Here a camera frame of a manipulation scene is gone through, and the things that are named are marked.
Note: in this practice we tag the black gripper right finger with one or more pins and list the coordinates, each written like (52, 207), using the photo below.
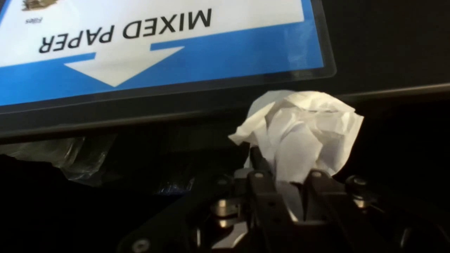
(338, 215)

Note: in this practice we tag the mixed paper sign arrow up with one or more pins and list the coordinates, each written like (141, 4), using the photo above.
(187, 56)

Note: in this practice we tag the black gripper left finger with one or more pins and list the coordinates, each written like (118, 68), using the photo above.
(262, 211)

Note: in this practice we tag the black bin with plastic liner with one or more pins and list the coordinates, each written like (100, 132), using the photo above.
(70, 155)

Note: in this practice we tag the white paper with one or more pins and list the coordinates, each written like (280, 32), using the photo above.
(300, 135)

